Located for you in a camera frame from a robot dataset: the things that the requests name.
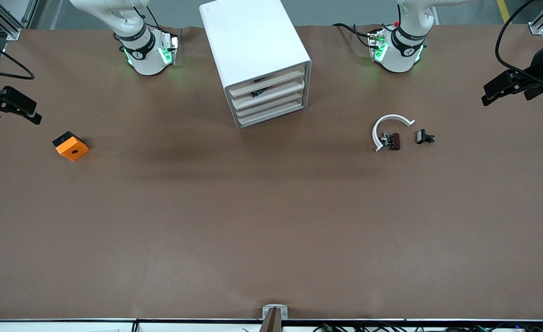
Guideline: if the orange button box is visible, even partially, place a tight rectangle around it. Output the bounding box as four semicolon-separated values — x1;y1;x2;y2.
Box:
52;131;90;162

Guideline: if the white plastic drawer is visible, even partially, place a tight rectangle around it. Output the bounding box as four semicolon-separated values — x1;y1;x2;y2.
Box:
237;101;308;129
231;79;306;110
235;91;307;119
228;65;306;97

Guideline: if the white drawer cabinet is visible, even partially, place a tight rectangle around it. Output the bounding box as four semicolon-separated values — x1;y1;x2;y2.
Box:
199;0;312;130

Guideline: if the dark brown small part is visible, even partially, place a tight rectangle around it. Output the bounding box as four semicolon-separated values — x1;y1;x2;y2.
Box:
380;132;401;152

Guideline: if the white curved pipe clamp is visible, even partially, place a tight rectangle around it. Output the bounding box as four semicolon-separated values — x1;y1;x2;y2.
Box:
372;114;416;153

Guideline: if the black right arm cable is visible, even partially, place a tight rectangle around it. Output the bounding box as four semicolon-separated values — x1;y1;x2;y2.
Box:
0;32;36;80

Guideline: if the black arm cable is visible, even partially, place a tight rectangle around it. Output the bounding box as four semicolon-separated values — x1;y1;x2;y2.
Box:
0;32;36;80
495;0;538;86

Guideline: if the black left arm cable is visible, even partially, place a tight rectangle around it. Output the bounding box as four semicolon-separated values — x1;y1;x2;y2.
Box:
495;0;538;86

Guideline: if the black base cable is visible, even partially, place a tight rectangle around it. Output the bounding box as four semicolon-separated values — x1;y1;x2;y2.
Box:
332;23;374;47

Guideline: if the white table edge rail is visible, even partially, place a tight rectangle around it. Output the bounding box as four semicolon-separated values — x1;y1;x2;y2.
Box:
0;318;543;332

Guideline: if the grey metal camera bracket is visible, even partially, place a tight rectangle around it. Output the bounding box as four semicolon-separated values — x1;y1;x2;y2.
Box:
259;304;289;332

